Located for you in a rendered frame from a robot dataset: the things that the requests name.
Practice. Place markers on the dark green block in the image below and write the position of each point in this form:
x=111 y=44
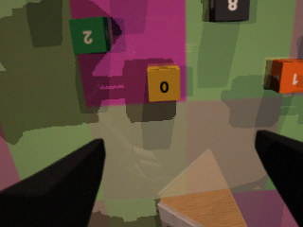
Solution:
x=90 y=35

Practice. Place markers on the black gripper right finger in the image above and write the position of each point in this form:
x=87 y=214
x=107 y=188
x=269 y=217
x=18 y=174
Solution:
x=282 y=158

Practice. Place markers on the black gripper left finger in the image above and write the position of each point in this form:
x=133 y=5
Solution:
x=61 y=195

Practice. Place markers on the black block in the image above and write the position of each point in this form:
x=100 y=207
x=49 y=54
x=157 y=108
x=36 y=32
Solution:
x=229 y=10

